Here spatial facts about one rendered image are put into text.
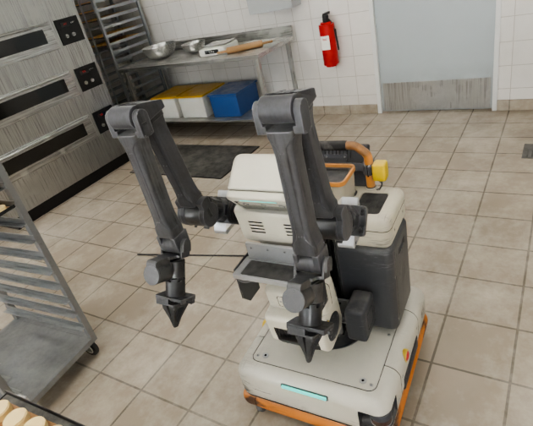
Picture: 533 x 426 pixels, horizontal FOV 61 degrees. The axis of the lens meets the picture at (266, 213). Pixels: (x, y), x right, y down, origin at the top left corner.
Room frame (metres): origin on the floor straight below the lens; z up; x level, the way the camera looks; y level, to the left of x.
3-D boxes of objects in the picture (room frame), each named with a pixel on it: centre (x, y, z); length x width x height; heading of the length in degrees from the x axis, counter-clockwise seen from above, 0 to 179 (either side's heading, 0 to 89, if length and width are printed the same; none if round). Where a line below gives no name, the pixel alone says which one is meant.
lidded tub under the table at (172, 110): (5.46, 0.72, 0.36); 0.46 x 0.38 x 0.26; 141
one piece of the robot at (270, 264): (1.14, 0.00, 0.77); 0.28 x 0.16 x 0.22; 56
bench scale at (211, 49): (4.94, 0.07, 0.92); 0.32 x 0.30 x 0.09; 150
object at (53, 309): (1.97, 1.31, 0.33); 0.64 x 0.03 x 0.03; 58
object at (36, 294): (1.97, 1.31, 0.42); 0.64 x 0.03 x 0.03; 58
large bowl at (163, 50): (5.45, 0.73, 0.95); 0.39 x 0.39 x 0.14
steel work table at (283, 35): (5.13, 0.28, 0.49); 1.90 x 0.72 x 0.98; 53
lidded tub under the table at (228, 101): (4.95, 0.04, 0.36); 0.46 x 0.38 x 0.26; 145
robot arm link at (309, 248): (0.88, -0.08, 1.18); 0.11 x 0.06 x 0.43; 56
